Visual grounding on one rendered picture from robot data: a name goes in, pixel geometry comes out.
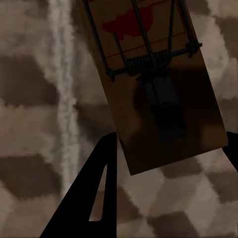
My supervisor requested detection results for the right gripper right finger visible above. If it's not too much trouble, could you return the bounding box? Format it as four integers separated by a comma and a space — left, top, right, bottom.
222, 132, 238, 172

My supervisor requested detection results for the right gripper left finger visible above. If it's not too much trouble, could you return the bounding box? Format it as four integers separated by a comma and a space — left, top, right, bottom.
40, 132, 117, 238

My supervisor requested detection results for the mousetrap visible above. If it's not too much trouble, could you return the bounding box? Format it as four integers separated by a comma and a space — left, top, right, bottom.
76, 0, 228, 176

